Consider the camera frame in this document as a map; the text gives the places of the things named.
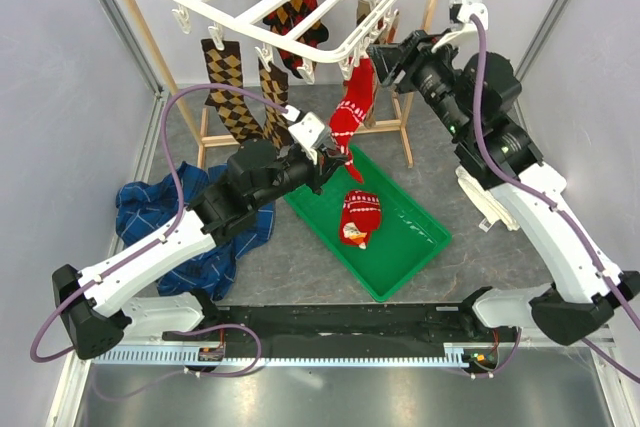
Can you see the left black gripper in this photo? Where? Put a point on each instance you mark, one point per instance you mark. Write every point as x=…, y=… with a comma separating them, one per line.
x=326, y=163

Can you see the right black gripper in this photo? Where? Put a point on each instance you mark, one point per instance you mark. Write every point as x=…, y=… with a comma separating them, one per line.
x=413, y=53

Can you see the tan brown argyle sock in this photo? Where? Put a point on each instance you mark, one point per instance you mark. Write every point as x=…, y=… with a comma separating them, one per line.
x=386, y=36

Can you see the red christmas sock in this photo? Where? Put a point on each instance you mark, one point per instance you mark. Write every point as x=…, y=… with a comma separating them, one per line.
x=361, y=216
x=351, y=111

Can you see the brown yellow argyle sock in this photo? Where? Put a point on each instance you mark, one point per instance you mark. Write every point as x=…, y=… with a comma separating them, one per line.
x=275, y=85
x=224, y=66

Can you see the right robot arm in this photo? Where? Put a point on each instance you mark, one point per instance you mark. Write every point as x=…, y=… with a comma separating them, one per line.
x=472, y=103

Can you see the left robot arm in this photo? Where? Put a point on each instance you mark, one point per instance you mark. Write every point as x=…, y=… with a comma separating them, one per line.
x=90, y=302

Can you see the white plastic clip hanger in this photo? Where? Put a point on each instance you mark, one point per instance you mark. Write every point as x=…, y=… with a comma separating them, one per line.
x=345, y=47

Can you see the green plastic tray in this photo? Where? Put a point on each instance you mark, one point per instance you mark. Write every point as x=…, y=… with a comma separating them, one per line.
x=380, y=234

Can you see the black red argyle sock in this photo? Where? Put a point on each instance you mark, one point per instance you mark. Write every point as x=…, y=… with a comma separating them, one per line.
x=288, y=16

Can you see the blue plaid shirt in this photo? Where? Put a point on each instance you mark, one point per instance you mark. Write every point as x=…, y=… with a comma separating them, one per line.
x=143, y=208

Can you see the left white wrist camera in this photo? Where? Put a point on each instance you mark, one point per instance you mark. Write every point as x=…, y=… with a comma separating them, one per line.
x=307, y=130

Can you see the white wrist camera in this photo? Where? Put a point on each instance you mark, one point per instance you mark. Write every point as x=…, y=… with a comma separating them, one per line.
x=307, y=130
x=462, y=25

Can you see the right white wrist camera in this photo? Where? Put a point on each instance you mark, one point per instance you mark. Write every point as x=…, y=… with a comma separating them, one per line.
x=462, y=25

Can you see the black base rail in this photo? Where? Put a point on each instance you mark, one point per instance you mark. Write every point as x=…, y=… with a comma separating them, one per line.
x=365, y=331

